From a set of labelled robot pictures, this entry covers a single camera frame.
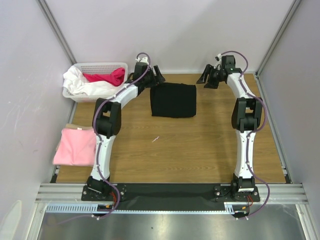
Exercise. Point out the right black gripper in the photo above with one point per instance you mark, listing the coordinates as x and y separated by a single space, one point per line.
211 77

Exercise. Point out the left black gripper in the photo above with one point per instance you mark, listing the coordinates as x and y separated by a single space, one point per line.
159 78

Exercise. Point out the black t-shirt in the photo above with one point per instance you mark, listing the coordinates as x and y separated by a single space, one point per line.
173 100

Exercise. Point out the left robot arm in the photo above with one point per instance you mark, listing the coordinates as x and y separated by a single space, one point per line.
107 122

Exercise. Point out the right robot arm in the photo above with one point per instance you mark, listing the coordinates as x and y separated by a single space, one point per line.
246 120

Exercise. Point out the magenta t-shirt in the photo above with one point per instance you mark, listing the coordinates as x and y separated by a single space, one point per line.
116 78

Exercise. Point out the white t-shirt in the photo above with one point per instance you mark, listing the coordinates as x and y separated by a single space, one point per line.
77 84

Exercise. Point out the folded beige t-shirt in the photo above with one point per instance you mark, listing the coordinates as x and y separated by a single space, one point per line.
77 127

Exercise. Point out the folded pink t-shirt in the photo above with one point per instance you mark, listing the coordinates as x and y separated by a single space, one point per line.
77 147

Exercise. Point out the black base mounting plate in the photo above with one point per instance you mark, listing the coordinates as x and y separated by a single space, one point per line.
180 197

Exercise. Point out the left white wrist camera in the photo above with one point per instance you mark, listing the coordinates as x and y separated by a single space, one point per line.
144 59

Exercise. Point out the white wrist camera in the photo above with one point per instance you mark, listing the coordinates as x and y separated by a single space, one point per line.
218 57
144 59

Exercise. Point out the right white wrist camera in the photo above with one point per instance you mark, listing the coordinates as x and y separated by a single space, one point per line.
218 57

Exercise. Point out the aluminium frame rail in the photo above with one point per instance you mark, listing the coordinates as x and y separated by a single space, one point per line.
280 193

